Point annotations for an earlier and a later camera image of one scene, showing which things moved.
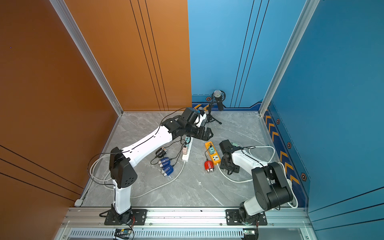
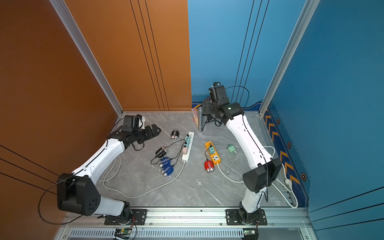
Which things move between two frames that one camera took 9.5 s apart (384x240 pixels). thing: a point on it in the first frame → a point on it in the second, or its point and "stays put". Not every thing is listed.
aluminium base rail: [289, 223] stays put
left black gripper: [201, 136] → [150, 134]
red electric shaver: [209, 166] stays put
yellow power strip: [215, 157] stays put
